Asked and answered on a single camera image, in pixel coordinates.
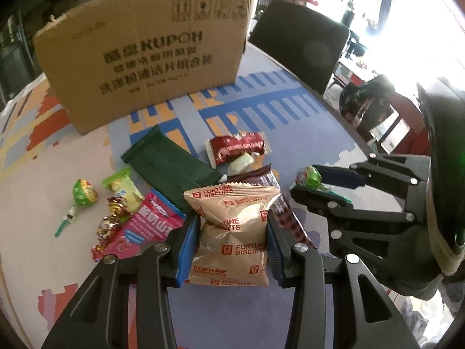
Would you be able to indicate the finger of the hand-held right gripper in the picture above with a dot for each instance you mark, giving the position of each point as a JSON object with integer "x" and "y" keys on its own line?
{"x": 316, "y": 201}
{"x": 341, "y": 177}

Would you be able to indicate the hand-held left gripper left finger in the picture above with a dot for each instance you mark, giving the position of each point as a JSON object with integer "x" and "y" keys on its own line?
{"x": 185, "y": 252}

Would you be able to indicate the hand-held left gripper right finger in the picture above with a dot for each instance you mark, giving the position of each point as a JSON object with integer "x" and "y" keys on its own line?
{"x": 276, "y": 256}

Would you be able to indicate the green lollipop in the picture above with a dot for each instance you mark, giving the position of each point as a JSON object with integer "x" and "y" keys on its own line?
{"x": 308, "y": 177}
{"x": 85, "y": 191}

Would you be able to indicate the beige biscuit packet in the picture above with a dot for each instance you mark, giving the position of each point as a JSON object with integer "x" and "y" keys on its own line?
{"x": 232, "y": 232}

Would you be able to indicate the light green candy packet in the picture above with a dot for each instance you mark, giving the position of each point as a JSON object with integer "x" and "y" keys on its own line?
{"x": 123, "y": 189}

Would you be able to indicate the dark green snack packet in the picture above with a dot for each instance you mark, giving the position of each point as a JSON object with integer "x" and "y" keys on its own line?
{"x": 163, "y": 160}

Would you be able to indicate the brown cardboard box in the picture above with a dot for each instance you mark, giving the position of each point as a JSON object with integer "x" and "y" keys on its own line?
{"x": 145, "y": 43}

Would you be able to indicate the pink snack packet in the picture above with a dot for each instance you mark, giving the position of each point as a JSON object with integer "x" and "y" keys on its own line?
{"x": 145, "y": 225}

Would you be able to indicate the brown chocolate bar packet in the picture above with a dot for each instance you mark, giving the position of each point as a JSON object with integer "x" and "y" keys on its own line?
{"x": 267, "y": 180}

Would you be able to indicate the red gold wrapped candy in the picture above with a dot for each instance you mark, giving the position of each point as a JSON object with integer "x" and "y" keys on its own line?
{"x": 107, "y": 232}
{"x": 118, "y": 207}

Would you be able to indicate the black bag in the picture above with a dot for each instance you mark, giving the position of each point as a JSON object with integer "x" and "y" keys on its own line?
{"x": 367, "y": 98}

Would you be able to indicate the pale green wrapped candy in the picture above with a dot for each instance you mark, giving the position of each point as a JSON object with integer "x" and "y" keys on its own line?
{"x": 240, "y": 163}

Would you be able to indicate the maroon snack packet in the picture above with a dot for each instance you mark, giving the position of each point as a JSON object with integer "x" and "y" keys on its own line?
{"x": 236, "y": 145}

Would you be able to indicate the black chair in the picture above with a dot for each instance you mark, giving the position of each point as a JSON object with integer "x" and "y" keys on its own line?
{"x": 298, "y": 40}

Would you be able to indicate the colourful printed tablecloth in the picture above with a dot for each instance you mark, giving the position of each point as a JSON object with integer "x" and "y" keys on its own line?
{"x": 72, "y": 160}

